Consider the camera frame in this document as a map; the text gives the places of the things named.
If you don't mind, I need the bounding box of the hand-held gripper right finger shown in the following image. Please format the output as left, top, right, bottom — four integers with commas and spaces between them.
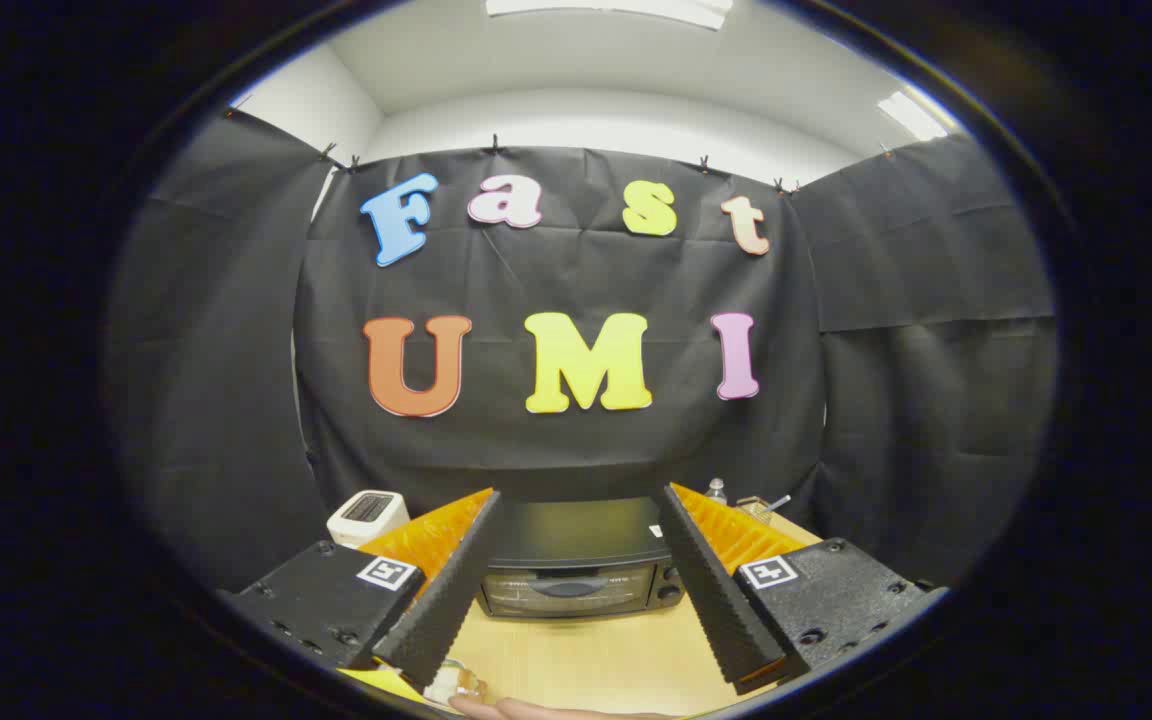
656, 483, 947, 697

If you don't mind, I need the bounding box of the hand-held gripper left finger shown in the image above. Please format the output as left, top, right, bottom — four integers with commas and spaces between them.
219, 488, 503, 701

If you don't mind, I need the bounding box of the toast sandwich with lettuce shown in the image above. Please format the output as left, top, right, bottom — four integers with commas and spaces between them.
424, 660, 487, 706

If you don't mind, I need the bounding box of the black toaster oven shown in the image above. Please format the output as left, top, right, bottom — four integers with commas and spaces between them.
476, 497, 687, 619

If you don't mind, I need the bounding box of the white bread toaster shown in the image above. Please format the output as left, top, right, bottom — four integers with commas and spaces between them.
326, 490, 412, 549

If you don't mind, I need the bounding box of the ceiling light panel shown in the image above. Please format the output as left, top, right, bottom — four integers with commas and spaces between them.
876, 90, 949, 142
486, 0, 733, 30

